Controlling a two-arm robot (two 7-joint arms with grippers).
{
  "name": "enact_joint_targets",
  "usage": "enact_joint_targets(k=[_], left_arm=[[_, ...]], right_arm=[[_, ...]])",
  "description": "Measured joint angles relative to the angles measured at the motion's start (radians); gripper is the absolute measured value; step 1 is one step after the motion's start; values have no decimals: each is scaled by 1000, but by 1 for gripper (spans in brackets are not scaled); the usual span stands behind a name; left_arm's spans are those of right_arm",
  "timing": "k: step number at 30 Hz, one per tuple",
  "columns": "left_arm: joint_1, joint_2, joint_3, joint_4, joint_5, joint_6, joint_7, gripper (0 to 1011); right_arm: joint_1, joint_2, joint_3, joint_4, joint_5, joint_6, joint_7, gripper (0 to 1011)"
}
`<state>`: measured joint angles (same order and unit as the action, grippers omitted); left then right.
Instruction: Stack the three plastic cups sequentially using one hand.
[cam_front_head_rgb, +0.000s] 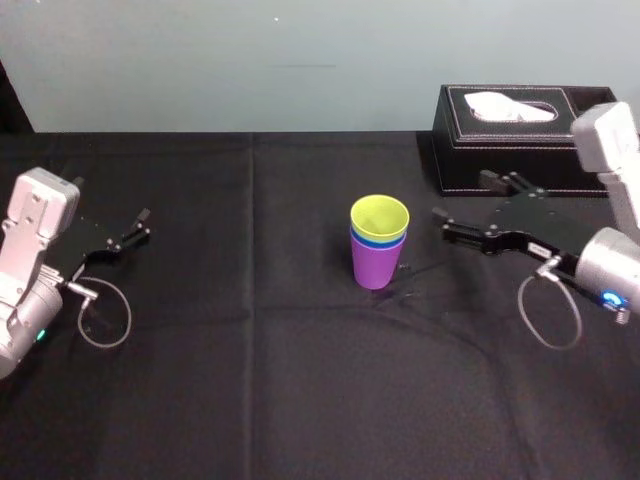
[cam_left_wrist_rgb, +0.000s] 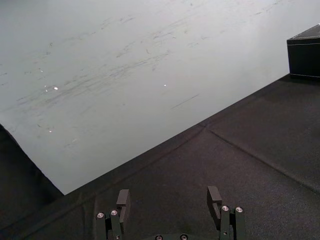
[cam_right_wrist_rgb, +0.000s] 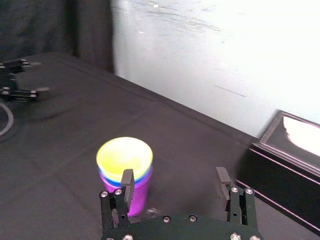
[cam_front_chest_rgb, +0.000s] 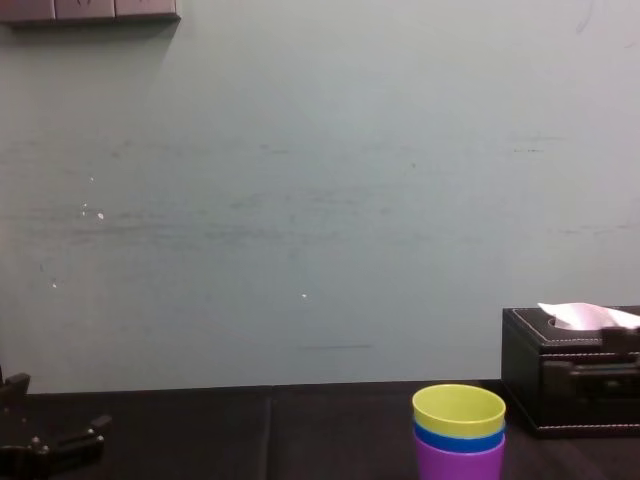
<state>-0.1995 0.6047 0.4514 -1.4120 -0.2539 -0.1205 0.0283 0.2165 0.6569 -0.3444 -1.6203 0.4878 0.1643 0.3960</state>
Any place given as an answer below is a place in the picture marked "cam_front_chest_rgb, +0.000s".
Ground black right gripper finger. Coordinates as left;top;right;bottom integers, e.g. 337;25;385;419
600;324;640;347
541;359;640;399

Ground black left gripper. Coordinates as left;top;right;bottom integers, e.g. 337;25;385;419
0;372;114;480

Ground white paper tissue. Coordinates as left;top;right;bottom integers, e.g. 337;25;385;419
536;301;640;332

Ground black leather tissue box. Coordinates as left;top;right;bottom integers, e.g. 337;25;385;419
501;304;640;441

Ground yellow-green plastic cup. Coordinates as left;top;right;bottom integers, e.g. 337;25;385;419
411;383;507;440

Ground blue plastic cup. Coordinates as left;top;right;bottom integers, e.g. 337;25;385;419
412;417;507;455

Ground purple plastic cup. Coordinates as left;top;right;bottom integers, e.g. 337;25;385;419
413;430;506;480

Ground black table cloth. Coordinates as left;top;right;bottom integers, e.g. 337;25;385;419
0;379;640;480

